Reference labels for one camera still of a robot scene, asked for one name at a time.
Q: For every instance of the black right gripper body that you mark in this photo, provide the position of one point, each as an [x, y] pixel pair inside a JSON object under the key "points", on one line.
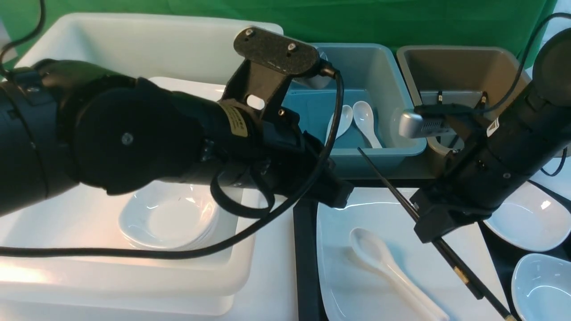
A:
{"points": [[443, 208]]}

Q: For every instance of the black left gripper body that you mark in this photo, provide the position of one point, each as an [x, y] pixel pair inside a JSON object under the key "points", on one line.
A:
{"points": [[275, 157]]}

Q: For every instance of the white ceramic spoon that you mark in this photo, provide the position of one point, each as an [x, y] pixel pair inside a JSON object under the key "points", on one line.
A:
{"points": [[374, 252]]}

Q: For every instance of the large white square plate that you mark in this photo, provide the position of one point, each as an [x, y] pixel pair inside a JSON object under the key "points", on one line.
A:
{"points": [[352, 292]]}

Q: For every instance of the white small bowl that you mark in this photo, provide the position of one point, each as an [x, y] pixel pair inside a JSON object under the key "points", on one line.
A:
{"points": [[541, 288], [531, 219], [169, 217]]}

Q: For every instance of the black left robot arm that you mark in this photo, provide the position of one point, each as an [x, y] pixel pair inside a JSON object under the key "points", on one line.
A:
{"points": [[66, 122]]}

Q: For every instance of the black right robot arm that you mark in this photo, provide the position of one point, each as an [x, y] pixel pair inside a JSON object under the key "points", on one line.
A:
{"points": [[498, 156]]}

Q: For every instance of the white square plate in tub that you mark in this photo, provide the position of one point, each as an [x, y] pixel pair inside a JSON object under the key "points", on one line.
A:
{"points": [[200, 87]]}

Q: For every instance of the white spoon left in bin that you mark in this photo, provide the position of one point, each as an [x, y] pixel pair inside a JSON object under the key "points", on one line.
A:
{"points": [[346, 120]]}

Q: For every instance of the white spoon in bin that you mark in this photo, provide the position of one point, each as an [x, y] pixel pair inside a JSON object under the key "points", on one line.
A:
{"points": [[346, 120], [364, 119]]}

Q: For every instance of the white spoon right in bin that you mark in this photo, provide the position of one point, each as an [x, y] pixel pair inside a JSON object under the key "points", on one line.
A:
{"points": [[364, 119]]}

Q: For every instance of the teal plastic bin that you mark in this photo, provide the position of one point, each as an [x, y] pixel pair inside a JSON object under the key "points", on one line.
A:
{"points": [[370, 74]]}

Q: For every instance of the stacked white small bowl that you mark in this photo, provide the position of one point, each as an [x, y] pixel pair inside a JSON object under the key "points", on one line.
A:
{"points": [[169, 217]]}

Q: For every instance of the large white plastic tub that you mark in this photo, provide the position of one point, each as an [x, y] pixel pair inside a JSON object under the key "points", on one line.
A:
{"points": [[254, 281]]}

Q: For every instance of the brown plastic bin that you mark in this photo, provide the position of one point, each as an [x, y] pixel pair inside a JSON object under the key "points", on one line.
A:
{"points": [[462, 73]]}

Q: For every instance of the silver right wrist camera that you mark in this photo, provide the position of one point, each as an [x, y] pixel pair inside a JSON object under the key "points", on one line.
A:
{"points": [[430, 120]]}

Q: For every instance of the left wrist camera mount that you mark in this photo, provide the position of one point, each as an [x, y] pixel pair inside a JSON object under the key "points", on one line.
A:
{"points": [[271, 62]]}

